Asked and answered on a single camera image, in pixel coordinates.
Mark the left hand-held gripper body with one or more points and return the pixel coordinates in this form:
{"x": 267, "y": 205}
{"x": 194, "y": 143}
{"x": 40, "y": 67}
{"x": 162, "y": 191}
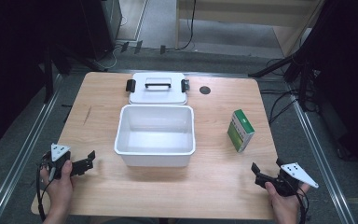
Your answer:
{"x": 57, "y": 153}

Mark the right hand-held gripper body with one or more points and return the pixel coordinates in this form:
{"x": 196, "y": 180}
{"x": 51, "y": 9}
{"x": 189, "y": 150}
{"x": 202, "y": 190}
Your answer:
{"x": 295, "y": 174}

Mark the green and white carton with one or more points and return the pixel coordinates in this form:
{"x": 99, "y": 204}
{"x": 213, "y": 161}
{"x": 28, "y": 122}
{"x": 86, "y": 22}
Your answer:
{"x": 241, "y": 130}

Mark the white plastic storage box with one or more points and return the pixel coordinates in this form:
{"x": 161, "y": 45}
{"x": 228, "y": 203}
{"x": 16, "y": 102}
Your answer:
{"x": 155, "y": 140}

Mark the person's right hand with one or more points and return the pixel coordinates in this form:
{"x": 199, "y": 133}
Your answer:
{"x": 287, "y": 205}

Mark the person's left hand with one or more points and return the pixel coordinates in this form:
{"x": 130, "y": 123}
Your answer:
{"x": 59, "y": 193}

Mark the black metal stand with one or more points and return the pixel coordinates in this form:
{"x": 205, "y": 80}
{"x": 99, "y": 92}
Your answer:
{"x": 48, "y": 77}

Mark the black tripod stand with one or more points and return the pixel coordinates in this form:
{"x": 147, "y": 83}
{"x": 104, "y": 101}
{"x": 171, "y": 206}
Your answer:
{"x": 292, "y": 67}

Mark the black round table grommet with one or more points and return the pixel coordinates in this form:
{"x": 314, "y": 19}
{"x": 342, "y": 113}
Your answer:
{"x": 204, "y": 90}

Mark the black curtain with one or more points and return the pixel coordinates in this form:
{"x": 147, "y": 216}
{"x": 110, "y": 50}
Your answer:
{"x": 9, "y": 62}
{"x": 348, "y": 62}

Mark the dark cabinet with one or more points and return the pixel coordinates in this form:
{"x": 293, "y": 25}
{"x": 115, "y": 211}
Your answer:
{"x": 107, "y": 25}

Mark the metal floor rail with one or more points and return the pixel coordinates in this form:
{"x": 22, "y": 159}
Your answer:
{"x": 320, "y": 155}
{"x": 21, "y": 158}

